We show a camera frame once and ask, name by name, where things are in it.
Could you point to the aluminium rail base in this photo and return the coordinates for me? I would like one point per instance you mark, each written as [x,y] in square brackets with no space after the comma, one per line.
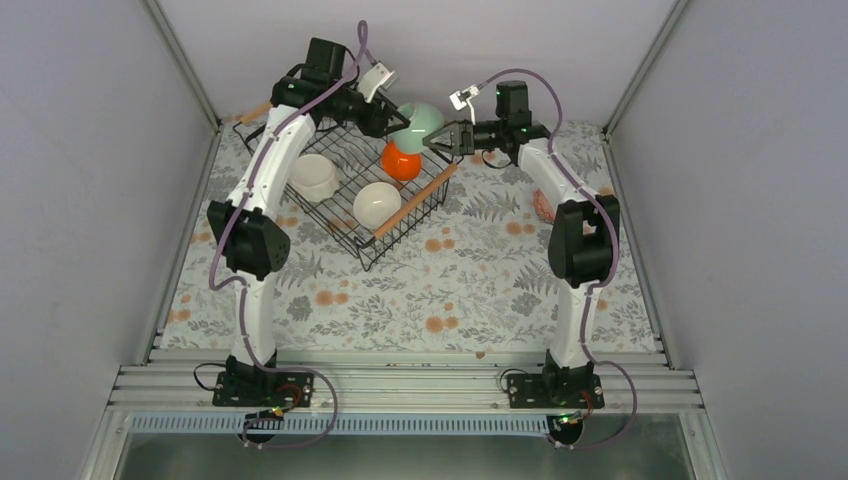
[181,391]

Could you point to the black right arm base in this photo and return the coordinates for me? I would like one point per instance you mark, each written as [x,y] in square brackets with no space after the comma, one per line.
[554,387]

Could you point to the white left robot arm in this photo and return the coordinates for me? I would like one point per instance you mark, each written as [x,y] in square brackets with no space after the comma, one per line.
[248,240]

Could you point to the wooden rack handle near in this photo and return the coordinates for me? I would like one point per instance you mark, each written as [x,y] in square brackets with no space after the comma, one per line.
[416,200]

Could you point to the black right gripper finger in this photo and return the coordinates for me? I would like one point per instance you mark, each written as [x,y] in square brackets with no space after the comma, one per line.
[443,134]
[449,153]

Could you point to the white ribbed bowl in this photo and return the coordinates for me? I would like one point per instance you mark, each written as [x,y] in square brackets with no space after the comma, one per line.
[375,203]

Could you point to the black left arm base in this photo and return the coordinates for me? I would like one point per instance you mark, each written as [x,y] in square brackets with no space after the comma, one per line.
[243,385]

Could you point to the orange glossy bowl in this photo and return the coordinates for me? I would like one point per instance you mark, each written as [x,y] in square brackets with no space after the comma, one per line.
[400,166]

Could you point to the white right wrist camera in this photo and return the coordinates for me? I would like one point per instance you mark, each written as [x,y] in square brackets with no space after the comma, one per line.
[462,100]

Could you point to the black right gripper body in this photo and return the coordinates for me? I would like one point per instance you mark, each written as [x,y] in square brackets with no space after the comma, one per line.
[489,142]

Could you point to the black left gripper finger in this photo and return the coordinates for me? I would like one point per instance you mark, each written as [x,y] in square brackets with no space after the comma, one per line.
[391,130]
[397,116]

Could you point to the floral table mat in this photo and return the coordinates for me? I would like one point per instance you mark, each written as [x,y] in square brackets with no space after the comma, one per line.
[472,276]

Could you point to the mint green bowl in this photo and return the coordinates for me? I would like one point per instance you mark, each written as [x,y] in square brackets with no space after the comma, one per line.
[425,119]

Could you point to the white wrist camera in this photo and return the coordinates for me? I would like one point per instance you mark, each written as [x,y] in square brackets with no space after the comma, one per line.
[462,100]
[379,76]

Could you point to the wooden rack handle far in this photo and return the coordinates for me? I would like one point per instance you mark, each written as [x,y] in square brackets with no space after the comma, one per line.
[257,112]

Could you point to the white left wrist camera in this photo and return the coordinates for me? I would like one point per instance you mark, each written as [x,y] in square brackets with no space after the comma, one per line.
[379,76]

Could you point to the aluminium frame post right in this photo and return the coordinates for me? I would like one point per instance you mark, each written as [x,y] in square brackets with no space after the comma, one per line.
[645,66]

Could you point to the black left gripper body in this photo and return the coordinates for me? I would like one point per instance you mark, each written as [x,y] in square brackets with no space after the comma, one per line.
[370,126]

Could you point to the aluminium frame post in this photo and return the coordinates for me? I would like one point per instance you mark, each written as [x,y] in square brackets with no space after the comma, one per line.
[645,66]
[177,52]

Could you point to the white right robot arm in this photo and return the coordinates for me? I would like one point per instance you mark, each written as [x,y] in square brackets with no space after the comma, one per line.
[583,247]

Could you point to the black wire dish rack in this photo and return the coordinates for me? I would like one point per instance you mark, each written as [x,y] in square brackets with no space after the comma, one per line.
[357,158]

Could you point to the white scalloped bowl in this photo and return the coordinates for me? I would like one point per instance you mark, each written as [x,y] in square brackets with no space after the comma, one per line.
[314,177]

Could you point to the aluminium frame post left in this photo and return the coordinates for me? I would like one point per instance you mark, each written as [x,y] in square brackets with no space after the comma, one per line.
[177,52]

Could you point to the wooden rack handle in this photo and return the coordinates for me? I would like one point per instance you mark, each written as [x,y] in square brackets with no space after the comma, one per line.
[416,200]
[257,112]

